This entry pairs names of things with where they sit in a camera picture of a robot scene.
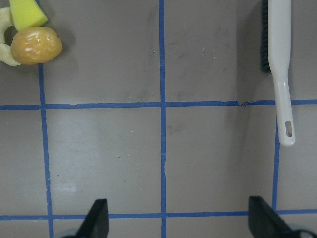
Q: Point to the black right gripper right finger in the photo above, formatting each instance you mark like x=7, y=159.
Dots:
x=264, y=222

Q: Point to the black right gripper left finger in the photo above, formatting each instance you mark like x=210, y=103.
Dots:
x=96, y=223

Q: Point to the brown potato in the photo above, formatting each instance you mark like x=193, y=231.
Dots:
x=36, y=45

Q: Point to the pale curved peel slice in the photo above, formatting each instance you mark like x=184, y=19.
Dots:
x=6, y=21

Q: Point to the white hand brush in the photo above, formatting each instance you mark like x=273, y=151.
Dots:
x=275, y=59

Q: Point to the yellow sponge wedge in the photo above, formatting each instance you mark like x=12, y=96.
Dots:
x=26, y=13

